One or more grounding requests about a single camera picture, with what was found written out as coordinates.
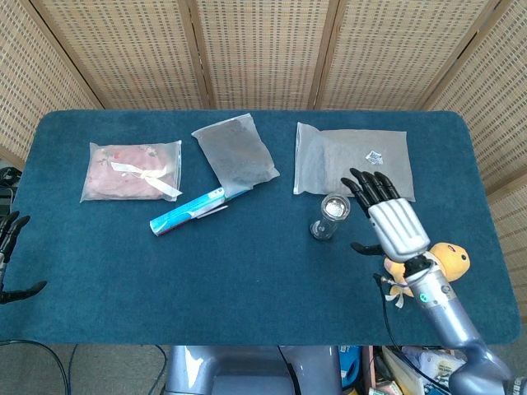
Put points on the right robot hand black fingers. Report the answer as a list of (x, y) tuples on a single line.
[(397, 224)]

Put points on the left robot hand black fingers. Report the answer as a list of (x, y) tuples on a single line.
[(8, 234)]

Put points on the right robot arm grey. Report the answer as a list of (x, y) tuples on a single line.
[(446, 312)]

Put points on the clear glass jar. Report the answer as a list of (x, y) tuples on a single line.
[(325, 228)]

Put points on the dark equipment beside table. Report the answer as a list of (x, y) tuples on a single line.
[(7, 185)]

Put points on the yellow plush toy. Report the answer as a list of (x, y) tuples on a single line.
[(453, 257)]

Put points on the large grey cloth frosted bag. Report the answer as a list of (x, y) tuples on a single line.
[(329, 160)]

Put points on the pink cloth in frosted bag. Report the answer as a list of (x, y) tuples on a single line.
[(127, 173)]

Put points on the stack of books and papers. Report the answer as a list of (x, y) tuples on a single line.
[(411, 370)]

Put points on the blue carton under table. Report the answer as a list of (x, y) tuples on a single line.
[(350, 364)]

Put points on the blue plastic wrap box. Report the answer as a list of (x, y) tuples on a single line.
[(181, 216)]

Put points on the dark cloth in frosted bag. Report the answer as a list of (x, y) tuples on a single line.
[(239, 152)]

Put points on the blue tablecloth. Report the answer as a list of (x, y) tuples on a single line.
[(206, 280)]

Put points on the grey robot torso base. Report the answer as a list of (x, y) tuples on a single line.
[(247, 370)]

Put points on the woven wooden folding screen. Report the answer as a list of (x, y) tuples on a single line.
[(263, 49)]

